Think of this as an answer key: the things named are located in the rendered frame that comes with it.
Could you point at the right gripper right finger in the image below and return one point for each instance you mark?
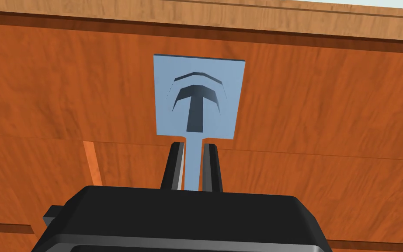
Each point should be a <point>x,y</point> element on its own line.
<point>211,168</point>

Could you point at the brown wooden cupboard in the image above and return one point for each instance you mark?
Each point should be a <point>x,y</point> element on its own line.
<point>310,189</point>

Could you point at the orange-brown wooden drawer front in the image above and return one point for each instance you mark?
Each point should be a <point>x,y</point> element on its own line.
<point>65,87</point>

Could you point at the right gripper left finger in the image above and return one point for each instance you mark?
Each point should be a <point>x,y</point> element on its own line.
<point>172,168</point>

